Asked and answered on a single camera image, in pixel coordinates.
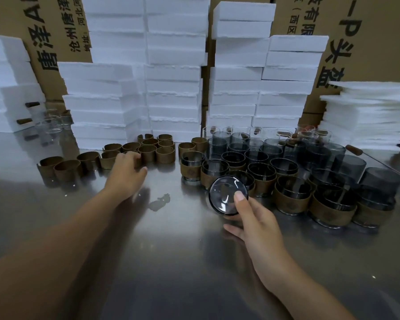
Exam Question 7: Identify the person's left hand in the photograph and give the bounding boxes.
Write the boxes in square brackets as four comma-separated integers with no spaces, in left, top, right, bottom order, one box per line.
[103,151,148,200]

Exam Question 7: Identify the person's right hand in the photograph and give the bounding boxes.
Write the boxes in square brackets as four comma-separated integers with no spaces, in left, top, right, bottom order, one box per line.
[223,191,294,294]

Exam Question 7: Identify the group of brown sleeve rings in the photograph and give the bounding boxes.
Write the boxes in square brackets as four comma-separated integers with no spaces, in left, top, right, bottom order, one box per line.
[36,133,208,182]

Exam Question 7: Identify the smoky transparent plastic cup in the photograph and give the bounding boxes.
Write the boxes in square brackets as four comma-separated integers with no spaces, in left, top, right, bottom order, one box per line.
[180,151,206,182]
[270,158,299,177]
[247,162,277,198]
[352,184,397,229]
[308,168,346,188]
[226,169,256,197]
[221,151,247,170]
[200,159,230,190]
[208,175,249,216]
[309,184,358,229]
[274,176,313,216]

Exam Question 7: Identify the bunch of clear plastic cups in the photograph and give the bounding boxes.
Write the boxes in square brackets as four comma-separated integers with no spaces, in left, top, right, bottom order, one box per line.
[35,109,74,136]

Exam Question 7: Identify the cluster of transparent plastic cups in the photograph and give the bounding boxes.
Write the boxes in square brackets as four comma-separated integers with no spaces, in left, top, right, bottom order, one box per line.
[202,124,400,204]

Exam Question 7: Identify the person's left forearm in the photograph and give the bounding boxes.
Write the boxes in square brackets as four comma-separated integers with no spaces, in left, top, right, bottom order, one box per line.
[0,188,132,320]

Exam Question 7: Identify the tall stack white foam blocks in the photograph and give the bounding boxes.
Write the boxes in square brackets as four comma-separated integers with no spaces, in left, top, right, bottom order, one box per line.
[57,0,211,150]

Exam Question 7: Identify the stepped stack white foam blocks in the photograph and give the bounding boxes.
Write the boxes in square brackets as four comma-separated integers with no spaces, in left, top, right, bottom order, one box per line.
[206,1,330,130]

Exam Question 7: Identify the stack of white foam blocks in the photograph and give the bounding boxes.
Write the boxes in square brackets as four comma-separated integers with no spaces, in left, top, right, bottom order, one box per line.
[0,34,47,134]

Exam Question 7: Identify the stack of thin foam sheets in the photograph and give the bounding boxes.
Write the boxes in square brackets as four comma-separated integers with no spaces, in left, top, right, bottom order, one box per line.
[319,80,400,152]

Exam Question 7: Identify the large printed cardboard box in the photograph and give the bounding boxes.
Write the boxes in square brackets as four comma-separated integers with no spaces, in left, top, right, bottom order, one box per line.
[272,0,400,114]

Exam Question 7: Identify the brown-handled metal rod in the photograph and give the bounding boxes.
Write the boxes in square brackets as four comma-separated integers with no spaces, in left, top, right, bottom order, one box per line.
[346,144,400,180]

